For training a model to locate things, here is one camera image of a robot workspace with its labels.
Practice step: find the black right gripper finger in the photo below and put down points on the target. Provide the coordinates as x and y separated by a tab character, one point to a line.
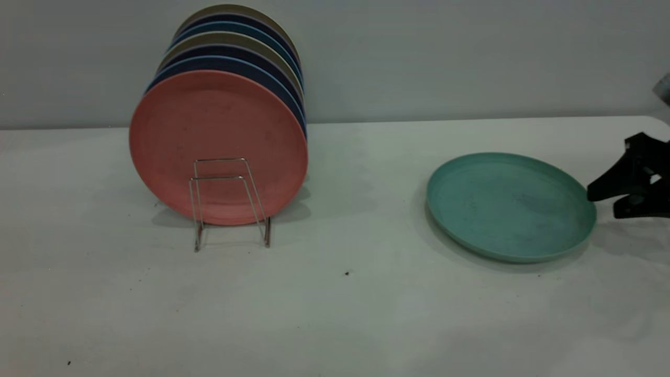
649	208
625	175

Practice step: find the green plate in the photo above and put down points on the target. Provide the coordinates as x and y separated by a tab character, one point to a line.
507	207

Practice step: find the blue plate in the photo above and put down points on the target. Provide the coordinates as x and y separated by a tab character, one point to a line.
230	27
230	63

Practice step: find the purple plate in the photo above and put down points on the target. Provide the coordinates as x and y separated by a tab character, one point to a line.
225	51
235	18

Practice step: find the pink plate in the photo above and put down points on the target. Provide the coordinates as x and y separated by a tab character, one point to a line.
209	120

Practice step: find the beige plate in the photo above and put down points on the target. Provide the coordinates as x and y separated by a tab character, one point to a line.
225	37
230	9

